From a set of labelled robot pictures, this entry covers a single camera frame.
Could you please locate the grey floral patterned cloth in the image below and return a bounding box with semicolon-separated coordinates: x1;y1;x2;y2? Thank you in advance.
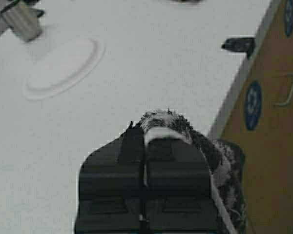
134;109;247;234

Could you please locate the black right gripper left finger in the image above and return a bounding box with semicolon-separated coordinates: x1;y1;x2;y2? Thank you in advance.
74;125;144;234

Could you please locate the far blue recycling sticker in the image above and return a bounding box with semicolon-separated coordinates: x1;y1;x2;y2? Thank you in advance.
283;0;293;38

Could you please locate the white round plate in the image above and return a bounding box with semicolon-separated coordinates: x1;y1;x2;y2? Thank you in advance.
22;38;105;100

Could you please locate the blue recycling sticker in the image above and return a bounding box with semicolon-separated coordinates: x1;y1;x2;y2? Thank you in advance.
244;80;262;131
283;0;293;38

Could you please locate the near black counter clip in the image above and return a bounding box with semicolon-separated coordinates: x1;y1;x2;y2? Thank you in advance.
221;37;256;59

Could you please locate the middle silver drawer handle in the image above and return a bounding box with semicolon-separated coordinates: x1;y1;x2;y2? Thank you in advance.
273;72;293;107

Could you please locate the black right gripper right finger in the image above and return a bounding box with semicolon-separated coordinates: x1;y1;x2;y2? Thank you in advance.
146;138;218;234

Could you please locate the wooden kitchen island cabinet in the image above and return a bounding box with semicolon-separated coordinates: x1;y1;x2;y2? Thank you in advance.
209;0;293;234

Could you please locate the near blue recycling sticker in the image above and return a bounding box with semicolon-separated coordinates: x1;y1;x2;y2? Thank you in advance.
244;80;262;131

